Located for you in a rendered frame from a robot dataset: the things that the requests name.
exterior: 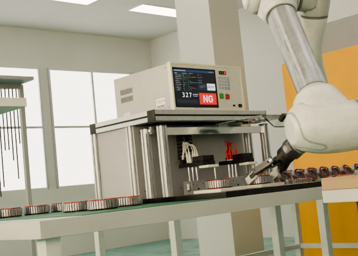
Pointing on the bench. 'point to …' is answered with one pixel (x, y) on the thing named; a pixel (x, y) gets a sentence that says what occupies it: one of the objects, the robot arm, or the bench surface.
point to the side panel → (114, 164)
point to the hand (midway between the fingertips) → (259, 179)
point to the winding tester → (139, 90)
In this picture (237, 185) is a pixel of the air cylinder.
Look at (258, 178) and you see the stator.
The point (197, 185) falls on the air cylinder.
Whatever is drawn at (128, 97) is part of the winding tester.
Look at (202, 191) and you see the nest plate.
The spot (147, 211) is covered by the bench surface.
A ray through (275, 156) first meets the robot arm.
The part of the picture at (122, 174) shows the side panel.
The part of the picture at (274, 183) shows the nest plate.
